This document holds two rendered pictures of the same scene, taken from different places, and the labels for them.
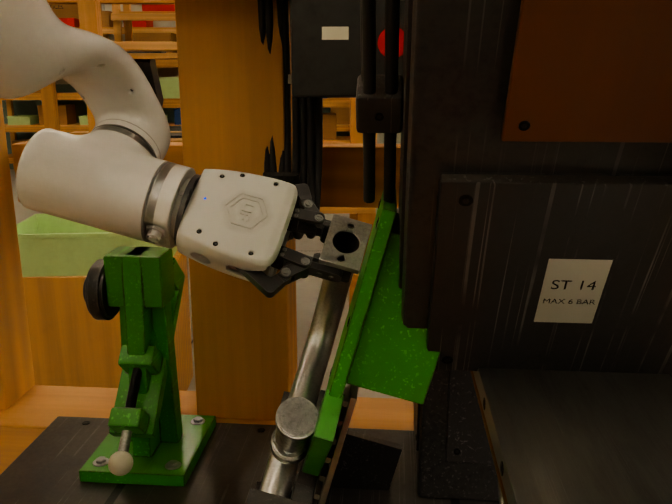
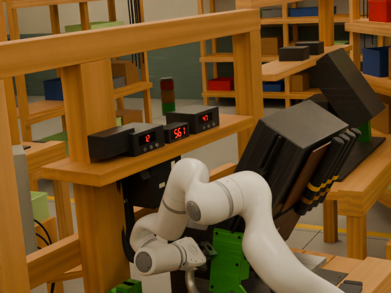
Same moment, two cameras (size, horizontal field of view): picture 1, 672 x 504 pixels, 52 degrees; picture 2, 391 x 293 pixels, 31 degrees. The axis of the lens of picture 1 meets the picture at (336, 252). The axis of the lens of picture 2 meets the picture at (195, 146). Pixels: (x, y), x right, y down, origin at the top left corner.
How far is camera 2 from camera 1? 2.04 m
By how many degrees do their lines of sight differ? 57
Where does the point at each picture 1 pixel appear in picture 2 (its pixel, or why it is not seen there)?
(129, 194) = (177, 256)
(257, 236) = (199, 254)
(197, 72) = (100, 210)
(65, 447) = not seen: outside the picture
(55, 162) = (162, 256)
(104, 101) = (146, 232)
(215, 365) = not seen: outside the picture
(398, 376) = (244, 273)
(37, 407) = not seen: outside the picture
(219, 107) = (107, 220)
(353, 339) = (241, 268)
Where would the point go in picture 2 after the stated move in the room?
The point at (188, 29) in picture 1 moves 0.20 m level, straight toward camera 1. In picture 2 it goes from (97, 195) to (156, 196)
